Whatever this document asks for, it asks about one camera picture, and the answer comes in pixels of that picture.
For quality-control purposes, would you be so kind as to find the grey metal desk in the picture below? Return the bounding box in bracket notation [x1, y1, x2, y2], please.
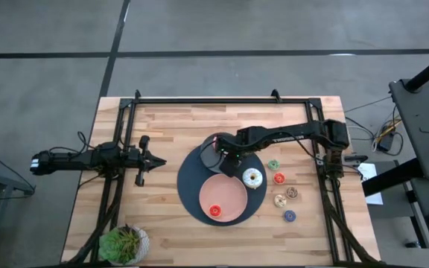
[388, 77, 429, 183]

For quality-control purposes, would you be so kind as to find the potted green succulent plant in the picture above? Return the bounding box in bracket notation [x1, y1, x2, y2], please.
[98, 223, 150, 267]

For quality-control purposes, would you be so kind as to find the black power adapter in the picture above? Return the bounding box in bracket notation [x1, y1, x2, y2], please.
[377, 133, 395, 152]

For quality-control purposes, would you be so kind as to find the pink round plate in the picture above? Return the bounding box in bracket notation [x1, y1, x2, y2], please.
[198, 173, 249, 223]

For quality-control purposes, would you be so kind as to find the large white donut blue drizzle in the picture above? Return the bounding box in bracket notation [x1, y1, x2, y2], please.
[241, 167, 264, 190]

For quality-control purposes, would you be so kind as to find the dark grey round plate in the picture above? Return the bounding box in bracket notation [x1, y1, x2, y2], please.
[199, 132, 246, 174]

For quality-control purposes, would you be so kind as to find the white paper sheet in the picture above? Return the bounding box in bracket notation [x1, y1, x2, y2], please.
[356, 162, 384, 206]

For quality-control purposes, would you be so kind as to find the dark blue round placemat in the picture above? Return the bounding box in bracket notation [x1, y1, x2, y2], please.
[177, 143, 268, 227]

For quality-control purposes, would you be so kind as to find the black aluminium table frame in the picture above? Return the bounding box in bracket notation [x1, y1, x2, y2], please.
[65, 89, 383, 267]

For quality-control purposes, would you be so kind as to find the black floor cable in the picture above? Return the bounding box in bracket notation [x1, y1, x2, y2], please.
[344, 95, 393, 114]

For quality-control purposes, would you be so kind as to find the black stand beam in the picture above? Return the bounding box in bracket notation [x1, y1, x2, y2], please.
[361, 158, 424, 198]

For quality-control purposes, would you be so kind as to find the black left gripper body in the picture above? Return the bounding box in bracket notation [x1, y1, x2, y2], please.
[127, 135, 152, 188]

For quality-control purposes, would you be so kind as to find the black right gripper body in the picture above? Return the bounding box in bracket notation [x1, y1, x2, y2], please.
[219, 151, 244, 179]

